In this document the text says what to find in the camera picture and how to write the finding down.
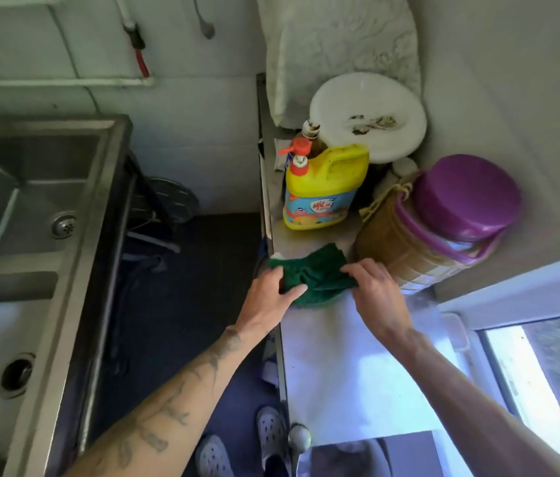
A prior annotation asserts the brown glass bottle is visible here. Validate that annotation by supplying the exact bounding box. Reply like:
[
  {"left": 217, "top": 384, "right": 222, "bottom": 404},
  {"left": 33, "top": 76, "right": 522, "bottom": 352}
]
[{"left": 292, "top": 119, "right": 330, "bottom": 160}]

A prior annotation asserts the grey round slotted cover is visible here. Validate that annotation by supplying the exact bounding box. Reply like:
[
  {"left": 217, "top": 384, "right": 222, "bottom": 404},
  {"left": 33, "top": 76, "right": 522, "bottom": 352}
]
[{"left": 133, "top": 177, "right": 200, "bottom": 227}]

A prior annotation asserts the small white cup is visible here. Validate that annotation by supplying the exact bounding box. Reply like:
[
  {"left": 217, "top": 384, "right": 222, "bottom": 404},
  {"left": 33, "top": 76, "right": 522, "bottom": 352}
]
[{"left": 374, "top": 157, "right": 420, "bottom": 197}]

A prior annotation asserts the green scouring cloth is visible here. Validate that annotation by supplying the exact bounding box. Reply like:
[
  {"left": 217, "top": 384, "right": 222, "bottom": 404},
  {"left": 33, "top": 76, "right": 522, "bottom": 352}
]
[{"left": 267, "top": 242, "right": 360, "bottom": 309}]

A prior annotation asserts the person's left hand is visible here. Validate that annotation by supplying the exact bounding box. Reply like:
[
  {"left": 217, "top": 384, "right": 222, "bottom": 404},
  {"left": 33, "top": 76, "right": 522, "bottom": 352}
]
[{"left": 234, "top": 265, "right": 309, "bottom": 339}]

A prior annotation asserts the white round plate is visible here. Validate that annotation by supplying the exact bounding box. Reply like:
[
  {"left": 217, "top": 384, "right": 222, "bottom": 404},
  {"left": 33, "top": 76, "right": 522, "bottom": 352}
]
[{"left": 308, "top": 72, "right": 428, "bottom": 166}]

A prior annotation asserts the white framed window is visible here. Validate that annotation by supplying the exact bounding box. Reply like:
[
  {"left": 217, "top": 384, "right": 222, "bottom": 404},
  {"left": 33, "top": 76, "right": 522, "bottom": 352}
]
[{"left": 436, "top": 248, "right": 560, "bottom": 477}]

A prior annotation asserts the person's left forearm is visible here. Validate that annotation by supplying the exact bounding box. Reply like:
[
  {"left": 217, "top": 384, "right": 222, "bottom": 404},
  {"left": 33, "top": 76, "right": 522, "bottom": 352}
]
[{"left": 63, "top": 325, "right": 271, "bottom": 477}]

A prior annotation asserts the yellow detergent pump bottle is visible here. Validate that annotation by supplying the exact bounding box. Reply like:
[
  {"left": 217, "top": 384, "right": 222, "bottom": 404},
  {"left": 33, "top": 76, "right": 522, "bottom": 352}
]
[{"left": 278, "top": 137, "right": 371, "bottom": 232}]

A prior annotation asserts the white patterned cloth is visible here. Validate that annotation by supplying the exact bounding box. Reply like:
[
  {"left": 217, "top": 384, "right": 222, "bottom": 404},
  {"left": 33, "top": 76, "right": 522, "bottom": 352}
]
[{"left": 255, "top": 0, "right": 422, "bottom": 131}]

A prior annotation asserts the person's right hand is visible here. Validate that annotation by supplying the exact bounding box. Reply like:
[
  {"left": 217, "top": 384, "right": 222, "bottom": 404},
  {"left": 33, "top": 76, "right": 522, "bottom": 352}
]
[{"left": 339, "top": 258, "right": 416, "bottom": 346}]

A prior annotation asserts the red valve handle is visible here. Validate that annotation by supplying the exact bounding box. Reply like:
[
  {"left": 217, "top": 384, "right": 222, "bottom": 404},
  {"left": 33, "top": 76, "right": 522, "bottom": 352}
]
[{"left": 123, "top": 22, "right": 153, "bottom": 80}]

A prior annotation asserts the purple-lidded wicker jar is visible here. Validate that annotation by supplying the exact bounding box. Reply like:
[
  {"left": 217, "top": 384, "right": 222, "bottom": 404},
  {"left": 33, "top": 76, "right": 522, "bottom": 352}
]
[{"left": 352, "top": 153, "right": 525, "bottom": 296}]

